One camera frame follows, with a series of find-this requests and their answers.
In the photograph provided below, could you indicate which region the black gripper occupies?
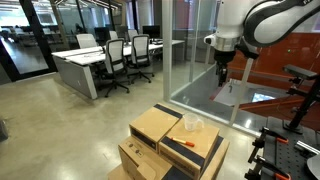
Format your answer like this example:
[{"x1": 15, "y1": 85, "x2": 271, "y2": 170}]
[{"x1": 214, "y1": 49, "x2": 236, "y2": 88}]

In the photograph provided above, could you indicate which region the clear plastic measuring cup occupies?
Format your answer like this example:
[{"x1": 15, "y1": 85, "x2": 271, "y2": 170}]
[{"x1": 182, "y1": 112, "x2": 205, "y2": 132}]

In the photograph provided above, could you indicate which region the orange capped white marker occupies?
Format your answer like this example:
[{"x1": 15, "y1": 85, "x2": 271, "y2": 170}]
[{"x1": 169, "y1": 136, "x2": 196, "y2": 148}]

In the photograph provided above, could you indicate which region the small cardboard box printed label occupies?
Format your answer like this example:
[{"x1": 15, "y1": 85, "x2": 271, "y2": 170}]
[{"x1": 158, "y1": 118, "x2": 221, "y2": 180}]

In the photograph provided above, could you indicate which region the black computer monitor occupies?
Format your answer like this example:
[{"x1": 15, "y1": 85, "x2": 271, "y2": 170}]
[
  {"x1": 94, "y1": 26, "x2": 111, "y2": 43},
  {"x1": 142, "y1": 25, "x2": 161, "y2": 39}
]

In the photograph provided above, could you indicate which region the small cardboard box dark tape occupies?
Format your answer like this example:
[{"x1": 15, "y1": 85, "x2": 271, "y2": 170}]
[{"x1": 128, "y1": 103, "x2": 184, "y2": 154}]

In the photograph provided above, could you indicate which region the silver aluminium bar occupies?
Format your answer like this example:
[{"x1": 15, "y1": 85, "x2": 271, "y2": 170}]
[{"x1": 294, "y1": 139, "x2": 320, "y2": 157}]

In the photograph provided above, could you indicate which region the large cardboard box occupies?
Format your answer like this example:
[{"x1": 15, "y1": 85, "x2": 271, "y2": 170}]
[{"x1": 117, "y1": 134, "x2": 231, "y2": 180}]

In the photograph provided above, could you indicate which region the grey round plate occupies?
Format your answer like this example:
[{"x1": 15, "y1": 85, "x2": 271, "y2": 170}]
[{"x1": 306, "y1": 153, "x2": 320, "y2": 180}]

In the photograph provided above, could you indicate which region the long white office desk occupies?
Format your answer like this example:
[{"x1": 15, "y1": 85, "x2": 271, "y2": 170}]
[{"x1": 51, "y1": 39, "x2": 186, "y2": 100}]

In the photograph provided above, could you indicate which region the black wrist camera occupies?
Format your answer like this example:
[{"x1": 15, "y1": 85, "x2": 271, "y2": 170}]
[{"x1": 234, "y1": 39, "x2": 260, "y2": 61}]

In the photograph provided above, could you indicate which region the black clamp orange handle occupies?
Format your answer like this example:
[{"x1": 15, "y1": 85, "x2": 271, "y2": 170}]
[
  {"x1": 244, "y1": 154, "x2": 293, "y2": 180},
  {"x1": 251, "y1": 126, "x2": 289, "y2": 164}
]

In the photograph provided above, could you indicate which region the white mesh black frame chair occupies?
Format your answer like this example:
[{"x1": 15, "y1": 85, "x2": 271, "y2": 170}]
[
  {"x1": 127, "y1": 29, "x2": 139, "y2": 41},
  {"x1": 128, "y1": 34, "x2": 155, "y2": 84},
  {"x1": 99, "y1": 38, "x2": 131, "y2": 99},
  {"x1": 108, "y1": 30, "x2": 119, "y2": 41},
  {"x1": 75, "y1": 33, "x2": 99, "y2": 50}
]

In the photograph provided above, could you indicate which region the black camera stand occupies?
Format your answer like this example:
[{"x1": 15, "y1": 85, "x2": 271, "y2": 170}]
[{"x1": 282, "y1": 64, "x2": 320, "y2": 134}]

